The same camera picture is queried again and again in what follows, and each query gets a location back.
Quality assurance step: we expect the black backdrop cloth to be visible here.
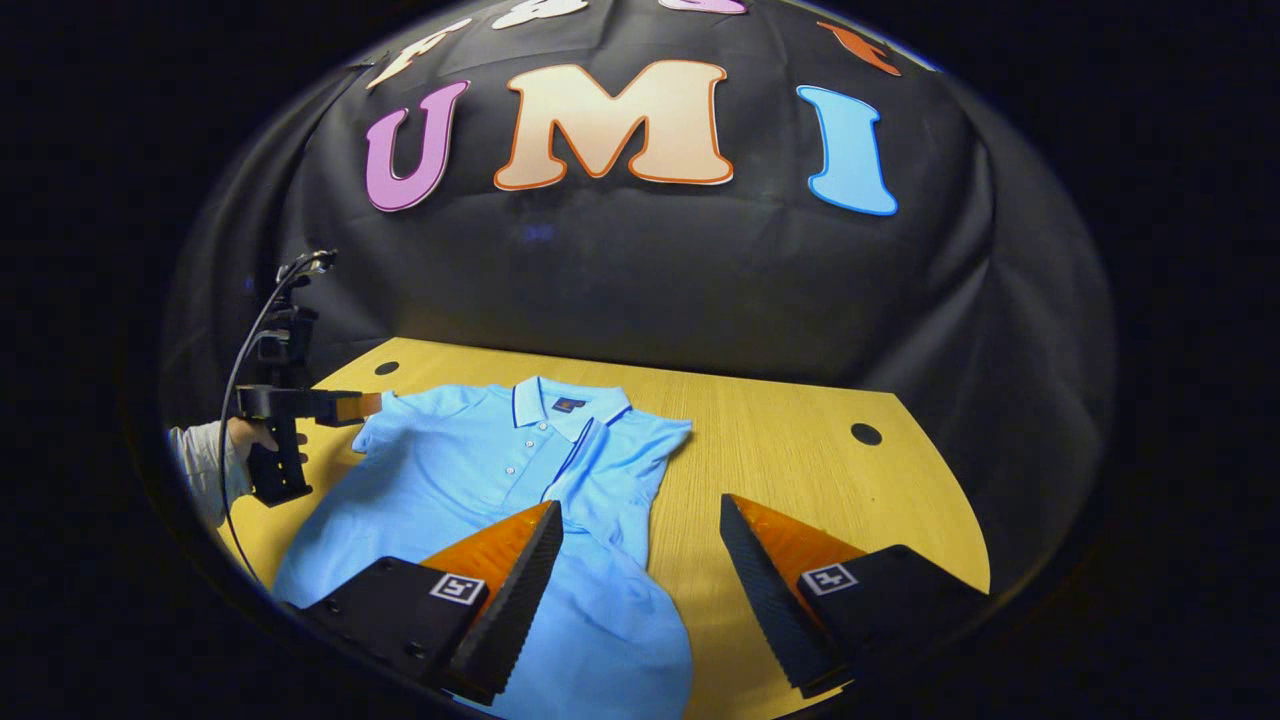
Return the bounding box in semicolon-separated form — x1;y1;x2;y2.
160;0;1117;601

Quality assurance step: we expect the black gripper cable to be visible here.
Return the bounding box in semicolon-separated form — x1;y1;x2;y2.
217;250;337;591

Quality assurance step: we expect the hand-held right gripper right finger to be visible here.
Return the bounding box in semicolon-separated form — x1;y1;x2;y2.
719;492;992;700

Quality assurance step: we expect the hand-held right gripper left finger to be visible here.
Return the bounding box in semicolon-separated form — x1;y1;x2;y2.
290;500;565;707

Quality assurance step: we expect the light blue polo T-shirt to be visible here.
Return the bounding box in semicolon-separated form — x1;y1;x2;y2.
272;375;697;720

